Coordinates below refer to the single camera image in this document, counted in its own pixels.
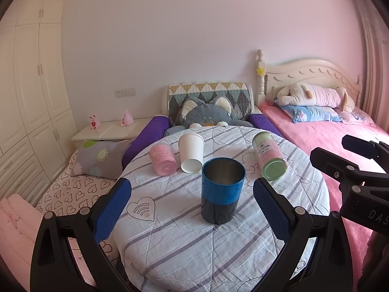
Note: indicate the pink round figurine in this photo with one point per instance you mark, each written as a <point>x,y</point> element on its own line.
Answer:
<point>127,118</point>

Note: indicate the white and pink plush dog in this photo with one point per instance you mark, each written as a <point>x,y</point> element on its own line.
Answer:
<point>319,95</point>

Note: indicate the blue metal cup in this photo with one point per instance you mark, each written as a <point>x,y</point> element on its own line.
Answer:
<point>223,194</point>

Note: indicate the patchwork quilted cover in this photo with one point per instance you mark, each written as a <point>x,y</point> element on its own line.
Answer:
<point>238,97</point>

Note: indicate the yellow star ornament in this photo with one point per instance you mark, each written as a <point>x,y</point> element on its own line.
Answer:
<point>260,71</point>

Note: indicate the heart printed bed sheet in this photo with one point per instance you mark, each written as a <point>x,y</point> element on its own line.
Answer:
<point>76,190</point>

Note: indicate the cream wardrobe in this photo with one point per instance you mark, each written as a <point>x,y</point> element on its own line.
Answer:
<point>36,82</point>

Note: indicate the grey cat plush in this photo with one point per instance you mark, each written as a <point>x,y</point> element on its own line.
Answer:
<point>206,112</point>

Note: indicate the pale curtain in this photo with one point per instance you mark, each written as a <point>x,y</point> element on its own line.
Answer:
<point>373,67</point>

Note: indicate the blue printed pillow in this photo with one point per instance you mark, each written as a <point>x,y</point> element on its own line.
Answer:
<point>304,114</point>

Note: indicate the pink printed pillow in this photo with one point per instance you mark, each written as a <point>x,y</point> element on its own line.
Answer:
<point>358,117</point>

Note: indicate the pink rabbit figurine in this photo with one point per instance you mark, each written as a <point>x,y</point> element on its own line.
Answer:
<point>94,122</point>

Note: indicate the white nightstand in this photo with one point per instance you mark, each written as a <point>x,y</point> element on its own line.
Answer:
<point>115,130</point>

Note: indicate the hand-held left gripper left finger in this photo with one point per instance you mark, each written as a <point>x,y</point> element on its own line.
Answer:
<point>111,211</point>

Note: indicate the pink cup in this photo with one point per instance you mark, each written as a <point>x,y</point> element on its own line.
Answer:
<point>163,159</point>

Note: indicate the green can on side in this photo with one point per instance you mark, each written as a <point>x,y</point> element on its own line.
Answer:
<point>270,156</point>

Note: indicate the purple bolster cushion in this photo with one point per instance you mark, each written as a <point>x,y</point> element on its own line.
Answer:
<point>263,123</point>
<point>146,137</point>

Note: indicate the wall socket panel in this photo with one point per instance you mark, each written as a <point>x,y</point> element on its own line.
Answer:
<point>124,92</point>

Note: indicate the grey flower pillow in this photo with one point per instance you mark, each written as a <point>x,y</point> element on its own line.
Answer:
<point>103,158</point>

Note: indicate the white bed headboard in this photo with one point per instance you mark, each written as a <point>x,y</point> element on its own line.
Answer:
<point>304,70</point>

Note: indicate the folded pink blanket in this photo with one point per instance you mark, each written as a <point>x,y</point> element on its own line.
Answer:
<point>18,228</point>

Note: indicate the white paper cup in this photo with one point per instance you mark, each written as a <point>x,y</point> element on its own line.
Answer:
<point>190,153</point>

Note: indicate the pink bed blanket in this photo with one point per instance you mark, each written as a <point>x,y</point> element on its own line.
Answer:
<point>307,137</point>

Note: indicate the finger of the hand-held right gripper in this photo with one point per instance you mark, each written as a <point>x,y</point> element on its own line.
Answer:
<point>361,149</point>
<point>334,165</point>

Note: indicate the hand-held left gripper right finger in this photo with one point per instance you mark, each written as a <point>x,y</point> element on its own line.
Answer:
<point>272,211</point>

